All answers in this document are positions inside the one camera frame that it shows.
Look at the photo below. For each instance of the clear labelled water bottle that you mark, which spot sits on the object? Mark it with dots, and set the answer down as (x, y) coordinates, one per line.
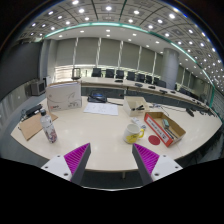
(49, 129)

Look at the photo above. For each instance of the row of black office chairs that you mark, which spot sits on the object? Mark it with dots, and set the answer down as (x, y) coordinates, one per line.
(110, 73)

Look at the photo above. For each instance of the open red-labelled cardboard box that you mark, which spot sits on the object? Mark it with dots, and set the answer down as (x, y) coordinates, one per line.
(156, 128)

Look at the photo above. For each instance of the flat round red coaster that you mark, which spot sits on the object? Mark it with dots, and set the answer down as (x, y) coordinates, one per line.
(154, 140)

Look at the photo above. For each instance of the black desk phone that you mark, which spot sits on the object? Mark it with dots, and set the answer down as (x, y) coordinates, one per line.
(97, 97)

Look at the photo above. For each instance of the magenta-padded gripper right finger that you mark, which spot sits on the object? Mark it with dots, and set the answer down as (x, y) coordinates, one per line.
(146, 159)

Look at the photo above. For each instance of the round ceiling lights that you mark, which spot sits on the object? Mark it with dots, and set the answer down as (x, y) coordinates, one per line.
(108, 8)

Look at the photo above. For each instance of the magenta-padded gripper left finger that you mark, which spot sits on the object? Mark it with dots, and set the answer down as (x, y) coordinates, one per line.
(77, 158)

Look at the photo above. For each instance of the black power strip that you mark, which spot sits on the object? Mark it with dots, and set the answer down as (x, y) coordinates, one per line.
(33, 110)

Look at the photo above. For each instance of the green board eraser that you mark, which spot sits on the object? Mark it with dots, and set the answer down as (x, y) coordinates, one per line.
(165, 123)

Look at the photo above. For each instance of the long curved conference desk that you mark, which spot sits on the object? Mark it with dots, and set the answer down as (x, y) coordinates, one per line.
(100, 81)

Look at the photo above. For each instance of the large white printed carton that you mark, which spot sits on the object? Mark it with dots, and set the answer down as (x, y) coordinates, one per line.
(63, 96)

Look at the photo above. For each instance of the white paper sheet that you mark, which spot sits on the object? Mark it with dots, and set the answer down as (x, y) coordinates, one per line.
(101, 109)

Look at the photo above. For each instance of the small open white box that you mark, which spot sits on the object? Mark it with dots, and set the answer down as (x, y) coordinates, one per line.
(133, 101)

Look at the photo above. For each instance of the white and yellow mug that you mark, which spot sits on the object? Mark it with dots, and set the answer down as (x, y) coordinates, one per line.
(131, 134)

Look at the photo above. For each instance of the white remote control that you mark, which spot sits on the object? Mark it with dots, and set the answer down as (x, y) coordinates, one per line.
(137, 122)

